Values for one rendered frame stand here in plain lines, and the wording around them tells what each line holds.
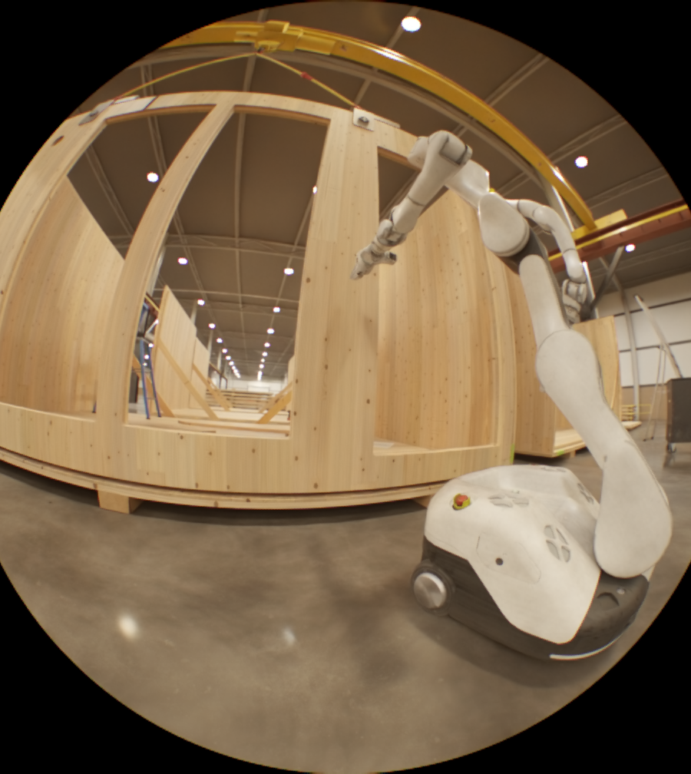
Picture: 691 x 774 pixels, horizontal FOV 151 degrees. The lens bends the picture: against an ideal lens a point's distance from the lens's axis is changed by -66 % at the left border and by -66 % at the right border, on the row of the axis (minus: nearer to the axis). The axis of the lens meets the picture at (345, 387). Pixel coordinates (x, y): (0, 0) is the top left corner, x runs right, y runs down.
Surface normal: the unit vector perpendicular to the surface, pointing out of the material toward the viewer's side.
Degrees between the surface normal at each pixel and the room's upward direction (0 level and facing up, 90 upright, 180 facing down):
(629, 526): 90
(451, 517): 83
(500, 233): 90
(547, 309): 90
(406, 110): 180
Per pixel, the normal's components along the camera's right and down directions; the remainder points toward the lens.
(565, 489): -0.80, -0.39
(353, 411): 0.34, -0.06
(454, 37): -0.05, 1.00
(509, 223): -0.81, -0.11
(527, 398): -0.94, -0.07
